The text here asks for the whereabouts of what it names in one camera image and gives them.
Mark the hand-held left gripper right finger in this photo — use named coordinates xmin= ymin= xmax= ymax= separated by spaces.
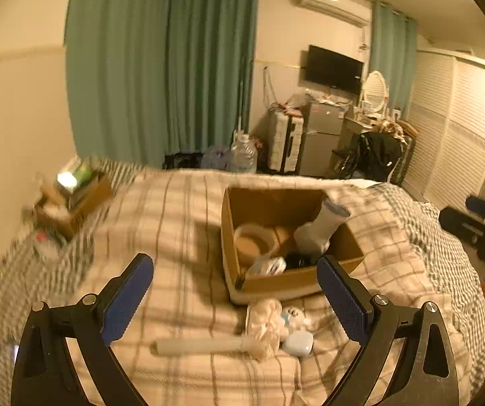
xmin=316 ymin=255 xmax=459 ymax=406

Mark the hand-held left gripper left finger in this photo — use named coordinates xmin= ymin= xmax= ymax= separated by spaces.
xmin=11 ymin=253 xmax=155 ymax=406

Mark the small white plush toy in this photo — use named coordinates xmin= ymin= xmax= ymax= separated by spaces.
xmin=280 ymin=307 xmax=311 ymax=339

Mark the white earbuds case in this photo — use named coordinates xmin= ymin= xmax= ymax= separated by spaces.
xmin=282 ymin=332 xmax=314 ymax=356

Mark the white long-handled bath brush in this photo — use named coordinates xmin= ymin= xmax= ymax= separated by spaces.
xmin=154 ymin=298 xmax=286 ymax=361

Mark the grey striped bedding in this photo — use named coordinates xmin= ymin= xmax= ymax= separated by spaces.
xmin=0 ymin=156 xmax=485 ymax=392

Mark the small black item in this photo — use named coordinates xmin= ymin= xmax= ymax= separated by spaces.
xmin=285 ymin=253 xmax=317 ymax=270

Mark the white sock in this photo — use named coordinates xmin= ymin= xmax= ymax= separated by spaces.
xmin=294 ymin=197 xmax=351 ymax=255

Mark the clear plastic packet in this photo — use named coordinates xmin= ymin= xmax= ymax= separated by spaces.
xmin=248 ymin=256 xmax=287 ymax=277

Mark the dark suitcase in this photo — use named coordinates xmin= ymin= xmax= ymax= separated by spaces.
xmin=390 ymin=133 xmax=417 ymax=187

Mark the white louvred wardrobe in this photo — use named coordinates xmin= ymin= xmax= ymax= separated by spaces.
xmin=403 ymin=48 xmax=485 ymax=213

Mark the beige plaid blanket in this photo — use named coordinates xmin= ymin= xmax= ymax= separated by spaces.
xmin=67 ymin=168 xmax=480 ymax=406

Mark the black backpack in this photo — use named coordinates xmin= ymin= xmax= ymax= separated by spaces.
xmin=357 ymin=131 xmax=404 ymax=183

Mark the beige tape roll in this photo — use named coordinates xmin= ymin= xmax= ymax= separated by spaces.
xmin=233 ymin=223 xmax=284 ymax=268

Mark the cluttered small cardboard box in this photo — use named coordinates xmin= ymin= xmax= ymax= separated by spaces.
xmin=31 ymin=165 xmax=114 ymax=240

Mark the black bag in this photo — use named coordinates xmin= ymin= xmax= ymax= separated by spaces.
xmin=162 ymin=151 xmax=203 ymax=171

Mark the white oval mirror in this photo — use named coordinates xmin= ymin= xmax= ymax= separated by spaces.
xmin=360 ymin=70 xmax=389 ymax=116

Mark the grey mini fridge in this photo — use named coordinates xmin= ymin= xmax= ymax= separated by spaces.
xmin=299 ymin=100 xmax=350 ymax=177

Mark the white ribbed suitcase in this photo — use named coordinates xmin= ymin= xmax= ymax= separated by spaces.
xmin=267 ymin=110 xmax=306 ymax=174

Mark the blue plastic bag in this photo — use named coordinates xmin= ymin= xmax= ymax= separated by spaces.
xmin=201 ymin=144 xmax=232 ymax=171

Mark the large clear water bottle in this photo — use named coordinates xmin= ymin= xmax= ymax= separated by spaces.
xmin=230 ymin=134 xmax=258 ymax=174

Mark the narrow green curtain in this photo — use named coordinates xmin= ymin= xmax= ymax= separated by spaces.
xmin=369 ymin=0 xmax=419 ymax=114

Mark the wide green curtain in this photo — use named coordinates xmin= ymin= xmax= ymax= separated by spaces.
xmin=65 ymin=0 xmax=261 ymax=171

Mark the white air conditioner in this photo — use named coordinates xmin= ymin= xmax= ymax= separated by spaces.
xmin=297 ymin=0 xmax=372 ymax=28

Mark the black wall television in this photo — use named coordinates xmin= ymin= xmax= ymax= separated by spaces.
xmin=299 ymin=44 xmax=365 ymax=96

